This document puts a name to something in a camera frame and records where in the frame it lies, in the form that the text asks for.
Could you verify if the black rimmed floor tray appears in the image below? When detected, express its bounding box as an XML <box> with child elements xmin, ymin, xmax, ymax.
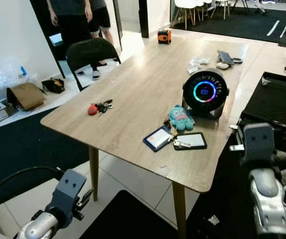
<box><xmin>237</xmin><ymin>72</ymin><xmax>286</xmax><ymax>127</ymax></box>

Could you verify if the silver key bunch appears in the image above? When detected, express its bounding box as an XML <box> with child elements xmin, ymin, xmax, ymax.
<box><xmin>169</xmin><ymin>134</ymin><xmax>192</xmax><ymax>149</ymax></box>

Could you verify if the black floor rug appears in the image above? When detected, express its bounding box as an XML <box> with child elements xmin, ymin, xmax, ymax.
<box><xmin>0</xmin><ymin>108</ymin><xmax>91</xmax><ymax>210</ymax></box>

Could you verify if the blue card holder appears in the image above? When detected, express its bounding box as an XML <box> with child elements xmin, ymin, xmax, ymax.
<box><xmin>143</xmin><ymin>125</ymin><xmax>173</xmax><ymax>153</ymax></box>

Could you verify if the crumpled white plastic wrap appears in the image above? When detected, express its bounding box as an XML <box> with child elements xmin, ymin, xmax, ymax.
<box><xmin>188</xmin><ymin>56</ymin><xmax>210</xmax><ymax>75</ymax></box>

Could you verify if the red fob key bunch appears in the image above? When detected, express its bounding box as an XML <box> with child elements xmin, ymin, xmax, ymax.
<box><xmin>87</xmin><ymin>99</ymin><xmax>113</xmax><ymax>117</ymax></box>

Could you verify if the clear plastic bag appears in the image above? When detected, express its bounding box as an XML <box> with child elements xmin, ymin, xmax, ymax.
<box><xmin>0</xmin><ymin>60</ymin><xmax>44</xmax><ymax>90</ymax></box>

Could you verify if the brown cardboard box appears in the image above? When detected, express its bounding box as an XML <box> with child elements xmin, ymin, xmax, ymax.
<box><xmin>6</xmin><ymin>82</ymin><xmax>47</xmax><ymax>112</ymax></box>

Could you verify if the light wooden table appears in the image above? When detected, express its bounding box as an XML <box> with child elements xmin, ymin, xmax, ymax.
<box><xmin>40</xmin><ymin>39</ymin><xmax>249</xmax><ymax>239</ymax></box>

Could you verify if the dark room carpet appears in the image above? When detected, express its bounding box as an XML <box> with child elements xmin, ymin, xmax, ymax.
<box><xmin>170</xmin><ymin>5</ymin><xmax>286</xmax><ymax>45</ymax></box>

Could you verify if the small black bag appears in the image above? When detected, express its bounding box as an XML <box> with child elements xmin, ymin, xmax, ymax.
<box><xmin>42</xmin><ymin>77</ymin><xmax>65</xmax><ymax>95</ymax></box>

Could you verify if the small orange black box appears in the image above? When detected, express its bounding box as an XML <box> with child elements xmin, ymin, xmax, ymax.
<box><xmin>157</xmin><ymin>29</ymin><xmax>172</xmax><ymax>45</ymax></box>

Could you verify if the white dining chair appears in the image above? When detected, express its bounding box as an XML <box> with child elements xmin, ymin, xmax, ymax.
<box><xmin>173</xmin><ymin>0</ymin><xmax>197</xmax><ymax>30</ymax></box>

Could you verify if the light blue box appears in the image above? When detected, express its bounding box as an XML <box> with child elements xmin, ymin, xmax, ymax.
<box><xmin>49</xmin><ymin>33</ymin><xmax>64</xmax><ymax>48</ymax></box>

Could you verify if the person in black trousers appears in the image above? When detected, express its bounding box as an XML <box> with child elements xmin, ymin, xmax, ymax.
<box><xmin>46</xmin><ymin>0</ymin><xmax>94</xmax><ymax>50</ymax></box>

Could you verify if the person in shorts and sandals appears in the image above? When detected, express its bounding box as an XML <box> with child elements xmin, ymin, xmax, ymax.
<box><xmin>86</xmin><ymin>0</ymin><xmax>114</xmax><ymax>81</ymax></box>

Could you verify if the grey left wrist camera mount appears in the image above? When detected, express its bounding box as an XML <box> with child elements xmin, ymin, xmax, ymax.
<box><xmin>45</xmin><ymin>169</ymin><xmax>88</xmax><ymax>225</ymax></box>

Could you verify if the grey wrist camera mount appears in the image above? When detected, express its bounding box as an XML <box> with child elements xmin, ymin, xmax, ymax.
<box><xmin>45</xmin><ymin>169</ymin><xmax>88</xmax><ymax>225</ymax></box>
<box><xmin>241</xmin><ymin>122</ymin><xmax>278</xmax><ymax>171</ymax></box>

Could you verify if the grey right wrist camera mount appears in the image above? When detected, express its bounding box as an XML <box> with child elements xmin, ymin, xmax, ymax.
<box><xmin>241</xmin><ymin>122</ymin><xmax>278</xmax><ymax>171</ymax></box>

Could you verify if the round black glowing-ring speaker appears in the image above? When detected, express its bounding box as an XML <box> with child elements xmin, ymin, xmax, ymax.
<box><xmin>182</xmin><ymin>69</ymin><xmax>230</xmax><ymax>120</ymax></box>

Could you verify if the teal plush toy keychain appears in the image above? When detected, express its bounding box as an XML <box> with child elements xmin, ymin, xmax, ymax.
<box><xmin>167</xmin><ymin>105</ymin><xmax>195</xmax><ymax>132</ymax></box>

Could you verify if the grey phone with ring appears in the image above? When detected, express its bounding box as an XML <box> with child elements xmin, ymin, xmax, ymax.
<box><xmin>217</xmin><ymin>50</ymin><xmax>244</xmax><ymax>65</ymax></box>

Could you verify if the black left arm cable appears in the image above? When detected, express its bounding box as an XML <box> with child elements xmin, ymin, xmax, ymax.
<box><xmin>0</xmin><ymin>166</ymin><xmax>66</xmax><ymax>210</ymax></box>

